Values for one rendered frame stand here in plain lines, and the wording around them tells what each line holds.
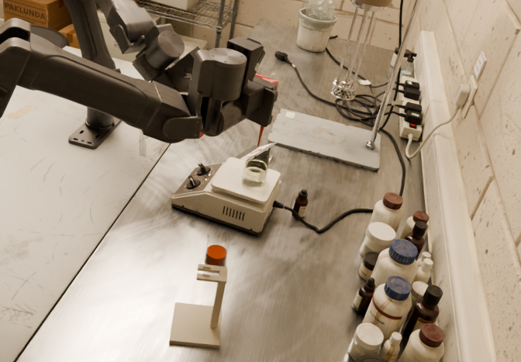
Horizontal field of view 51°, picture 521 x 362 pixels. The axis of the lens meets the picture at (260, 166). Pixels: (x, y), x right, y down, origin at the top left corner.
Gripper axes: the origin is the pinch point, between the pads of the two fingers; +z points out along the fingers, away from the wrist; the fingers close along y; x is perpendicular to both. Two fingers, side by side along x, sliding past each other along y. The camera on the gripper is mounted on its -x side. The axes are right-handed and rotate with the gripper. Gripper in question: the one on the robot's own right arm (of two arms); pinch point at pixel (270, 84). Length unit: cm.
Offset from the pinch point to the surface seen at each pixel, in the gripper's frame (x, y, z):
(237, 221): 29.6, -0.7, -2.7
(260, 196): 23.2, -3.2, -0.4
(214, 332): 31.5, -12.4, -27.4
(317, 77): 31, 21, 82
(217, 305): 26.1, -11.5, -26.7
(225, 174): 23.3, 5.9, 1.0
